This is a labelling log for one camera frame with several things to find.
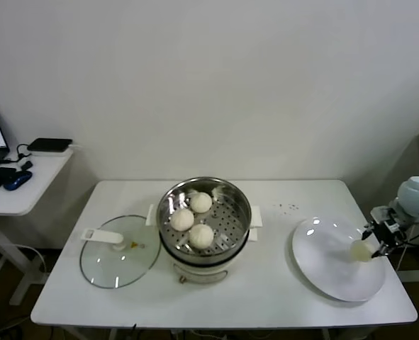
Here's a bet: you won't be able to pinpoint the short black cable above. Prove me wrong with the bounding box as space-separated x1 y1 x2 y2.
16 143 33 163

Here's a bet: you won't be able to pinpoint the dark crumbs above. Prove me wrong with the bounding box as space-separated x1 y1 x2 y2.
272 202 298 215

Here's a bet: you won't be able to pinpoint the large white plate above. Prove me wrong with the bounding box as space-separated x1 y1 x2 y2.
291 216 386 302

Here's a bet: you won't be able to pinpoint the white stand foot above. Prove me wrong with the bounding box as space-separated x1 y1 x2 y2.
395 253 419 283

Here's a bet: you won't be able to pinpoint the white side desk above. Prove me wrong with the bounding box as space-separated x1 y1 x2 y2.
0 148 75 307

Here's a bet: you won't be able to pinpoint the white floor cable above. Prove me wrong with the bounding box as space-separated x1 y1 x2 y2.
17 244 49 276

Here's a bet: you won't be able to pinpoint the glass lid with white handle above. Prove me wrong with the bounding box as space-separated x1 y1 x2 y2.
79 214 162 290

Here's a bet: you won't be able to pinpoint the long white cable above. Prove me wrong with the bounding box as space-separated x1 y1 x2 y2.
396 244 409 273

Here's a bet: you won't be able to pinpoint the stainless steel steamer basket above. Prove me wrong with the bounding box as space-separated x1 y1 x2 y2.
157 176 252 259

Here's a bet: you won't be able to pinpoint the flat black box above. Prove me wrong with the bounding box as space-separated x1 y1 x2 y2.
26 137 72 153

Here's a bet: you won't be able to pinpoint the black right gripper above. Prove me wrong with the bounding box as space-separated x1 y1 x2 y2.
362 206 409 259

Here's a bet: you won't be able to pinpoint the blue computer mouse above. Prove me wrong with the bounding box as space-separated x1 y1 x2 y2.
2 169 33 191

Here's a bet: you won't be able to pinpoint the white steamed baozi bun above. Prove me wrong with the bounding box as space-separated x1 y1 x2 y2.
188 223 215 249
169 208 195 232
349 239 375 263
189 191 213 215

